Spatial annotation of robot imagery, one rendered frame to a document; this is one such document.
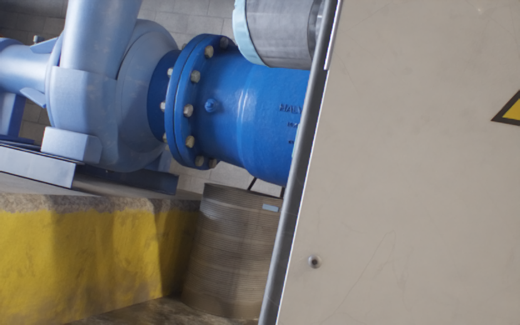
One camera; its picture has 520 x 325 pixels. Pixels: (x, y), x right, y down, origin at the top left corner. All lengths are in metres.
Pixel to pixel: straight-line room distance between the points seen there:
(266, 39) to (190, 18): 5.20
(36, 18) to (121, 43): 5.14
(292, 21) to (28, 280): 1.21
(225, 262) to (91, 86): 0.90
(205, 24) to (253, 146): 4.21
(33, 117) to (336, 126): 6.77
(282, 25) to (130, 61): 1.30
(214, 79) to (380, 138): 1.74
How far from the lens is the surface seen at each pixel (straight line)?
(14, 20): 7.57
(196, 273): 2.54
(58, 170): 2.17
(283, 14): 1.02
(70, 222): 1.97
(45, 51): 2.68
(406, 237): 0.38
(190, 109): 2.08
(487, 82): 0.39
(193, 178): 5.89
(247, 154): 2.03
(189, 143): 2.12
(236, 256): 2.46
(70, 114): 2.24
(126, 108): 2.25
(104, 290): 2.24
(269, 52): 1.05
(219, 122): 2.06
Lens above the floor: 0.64
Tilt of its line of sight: 1 degrees up
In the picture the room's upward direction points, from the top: 12 degrees clockwise
